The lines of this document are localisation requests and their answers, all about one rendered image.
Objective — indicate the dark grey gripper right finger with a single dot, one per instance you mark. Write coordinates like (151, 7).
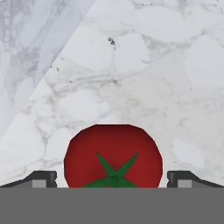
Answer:
(183, 176)

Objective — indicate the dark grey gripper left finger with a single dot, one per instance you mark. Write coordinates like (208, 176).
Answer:
(40, 176)

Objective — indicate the red tomato with green stem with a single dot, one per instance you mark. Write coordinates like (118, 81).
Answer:
(87, 154)

